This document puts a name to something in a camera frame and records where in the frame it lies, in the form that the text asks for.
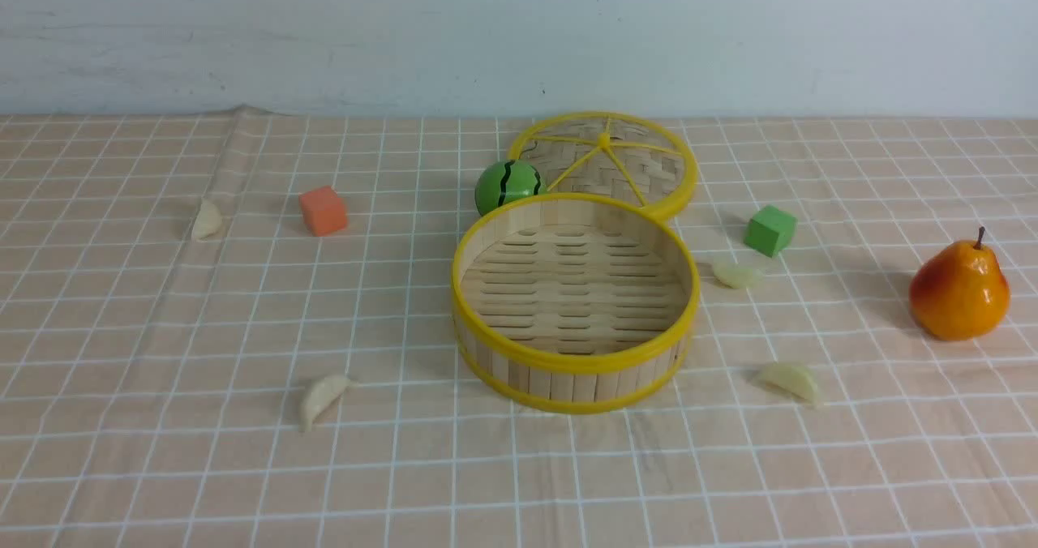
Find green foam cube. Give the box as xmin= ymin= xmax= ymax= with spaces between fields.
xmin=743 ymin=204 xmax=800 ymax=259

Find bamboo steamer tray yellow rims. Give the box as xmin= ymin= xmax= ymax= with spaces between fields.
xmin=450 ymin=193 xmax=701 ymax=414

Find orange yellow toy pear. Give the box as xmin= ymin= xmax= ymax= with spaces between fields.
xmin=909 ymin=226 xmax=1011 ymax=341

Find green watermelon toy ball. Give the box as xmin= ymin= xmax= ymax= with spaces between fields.
xmin=474 ymin=160 xmax=545 ymax=216

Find orange foam cube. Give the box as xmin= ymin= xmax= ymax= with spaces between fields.
xmin=298 ymin=185 xmax=349 ymax=237

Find white dumpling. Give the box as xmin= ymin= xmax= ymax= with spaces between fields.
xmin=298 ymin=374 xmax=353 ymax=433
xmin=711 ymin=261 xmax=764 ymax=290
xmin=190 ymin=199 xmax=224 ymax=242
xmin=753 ymin=362 xmax=821 ymax=407

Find woven bamboo steamer lid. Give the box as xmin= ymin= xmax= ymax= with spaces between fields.
xmin=507 ymin=112 xmax=698 ymax=220

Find checkered peach tablecloth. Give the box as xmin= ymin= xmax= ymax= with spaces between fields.
xmin=1 ymin=109 xmax=1037 ymax=547

